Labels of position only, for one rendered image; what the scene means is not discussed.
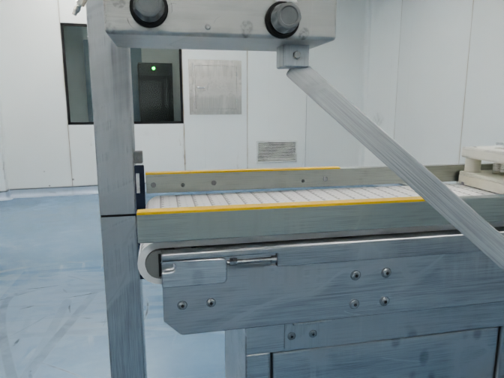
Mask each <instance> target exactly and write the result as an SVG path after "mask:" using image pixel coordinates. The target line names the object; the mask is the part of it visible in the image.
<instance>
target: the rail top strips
mask: <svg viewBox="0 0 504 378"><path fill-rule="evenodd" d="M332 169H340V167H339V166H315V167H289V168H263V169H213V170H188V171H162V172H145V174H146V175H163V174H188V173H235V172H260V171H284V170H332ZM424 201H425V200H424V199H423V198H422V197H421V196H408V197H392V198H375V199H342V200H326V201H310V202H277V203H260V204H244V205H212V206H195V207H179V208H147V209H137V212H136V215H161V214H177V213H193V212H223V211H238V210H254V209H285V208H301V207H316V206H346V205H362V204H378V203H408V202H424Z"/></svg>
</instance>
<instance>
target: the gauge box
mask: <svg viewBox="0 0 504 378"><path fill-rule="evenodd" d="M166 1H167V4H168V14H167V17H166V19H165V21H164V22H163V23H162V24H161V25H159V26H158V27H155V28H146V27H143V26H141V25H140V24H138V23H137V22H136V21H135V20H134V18H133V17H132V15H131V12H130V0H103V15H104V28H105V32H106V33H107V34H108V35H109V37H110V38H111V40H112V41H113V43H114V44H115V45H116V46H117V47H121V48H151V49H181V50H241V51H272V52H277V47H279V46H281V45H283V44H296V45H310V47H309V50H310V49H312V48H314V47H318V46H320V45H323V44H326V43H328V42H330V41H333V40H334V39H335V38H336V18H337V0H298V2H293V3H294V4H295V5H297V6H298V7H299V9H300V11H301V21H300V22H299V26H298V29H297V31H296V32H295V34H294V35H292V36H291V37H288V38H285V39H278V38H276V37H273V36H272V35H271V34H270V33H269V32H268V30H267V28H266V24H265V15H266V11H267V10H268V9H269V7H270V6H272V5H273V4H274V3H276V2H277V1H275V0H166Z"/></svg>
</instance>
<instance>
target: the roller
mask: <svg viewBox="0 0 504 378"><path fill-rule="evenodd" d="M164 250H175V248H174V247H170V248H159V249H155V250H153V251H152V252H150V253H149V254H148V256H147V257H146V259H145V267H146V270H147V272H148V273H149V274H150V275H151V276H152V277H153V278H160V279H161V273H162V268H161V251H164Z"/></svg>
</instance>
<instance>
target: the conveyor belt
mask: <svg viewBox="0 0 504 378"><path fill-rule="evenodd" d="M445 185H446V186H447V187H448V188H450V189H451V190H452V191H453V192H454V193H455V194H457V195H458V196H459V197H460V196H477V195H493V194H499V193H494V192H491V191H488V190H482V189H479V188H476V187H471V186H463V185H461V184H445ZM392 197H420V196H419V195H418V194H417V193H416V192H415V191H414V190H413V189H412V188H411V187H410V186H409V185H407V186H388V187H351V188H332V189H313V190H276V191H258V192H239V193H202V194H183V195H165V196H155V197H153V198H151V199H150V200H149V201H148V202H147V204H146V207H145V209H162V208H179V207H195V206H228V205H244V204H260V203H293V202H310V201H326V200H358V199H375V198H392ZM488 223H489V224H490V225H491V226H492V227H504V221H498V222H488ZM440 230H456V228H455V227H454V226H453V225H452V224H449V225H436V226H412V227H400V228H387V229H363V230H350V231H338V232H314V233H302V234H289V235H265V236H252V237H240V238H216V239H203V240H190V241H166V242H154V243H142V244H140V246H139V256H138V262H137V265H138V269H139V273H140V274H141V275H142V277H143V278H144V279H146V280H147V281H148V282H151V283H153V284H162V280H161V279H160V278H155V277H152V276H151V275H150V274H149V273H148V272H147V270H146V266H145V261H146V257H147V256H148V255H149V253H150V252H152V251H153V250H155V249H159V248H175V249H188V248H191V247H193V246H205V245H228V244H240V243H251V242H275V241H286V240H299V239H321V238H334V237H346V236H369V235H381V234H393V233H416V232H428V231H440Z"/></svg>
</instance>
